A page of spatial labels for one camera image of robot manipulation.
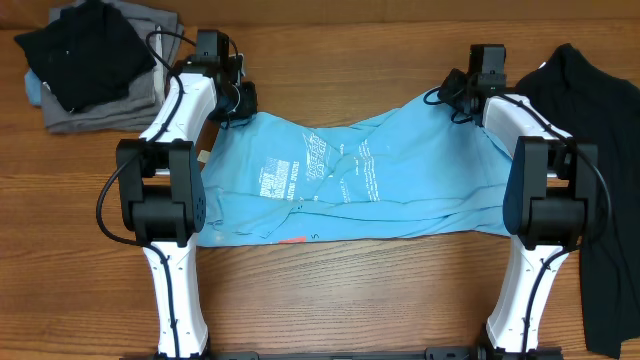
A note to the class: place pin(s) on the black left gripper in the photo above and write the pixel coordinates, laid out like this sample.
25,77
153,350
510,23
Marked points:
250,105

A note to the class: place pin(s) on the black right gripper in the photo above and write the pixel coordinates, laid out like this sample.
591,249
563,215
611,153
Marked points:
452,82

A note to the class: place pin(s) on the black shirt at right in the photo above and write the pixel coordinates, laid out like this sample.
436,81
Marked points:
579,98

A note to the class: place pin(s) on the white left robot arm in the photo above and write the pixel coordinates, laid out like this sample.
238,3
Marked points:
161,190

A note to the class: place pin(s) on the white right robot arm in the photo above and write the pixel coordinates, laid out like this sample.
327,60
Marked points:
549,204

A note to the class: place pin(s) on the light blue t-shirt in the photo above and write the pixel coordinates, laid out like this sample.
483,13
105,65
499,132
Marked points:
405,173

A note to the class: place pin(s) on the folded black shirt on stack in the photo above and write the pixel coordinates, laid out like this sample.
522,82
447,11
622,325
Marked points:
88,56

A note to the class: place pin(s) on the folded grey shirt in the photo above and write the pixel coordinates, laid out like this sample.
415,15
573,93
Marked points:
139,108

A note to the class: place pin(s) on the folded light blue shirt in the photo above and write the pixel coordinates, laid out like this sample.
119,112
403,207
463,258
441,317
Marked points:
33,88

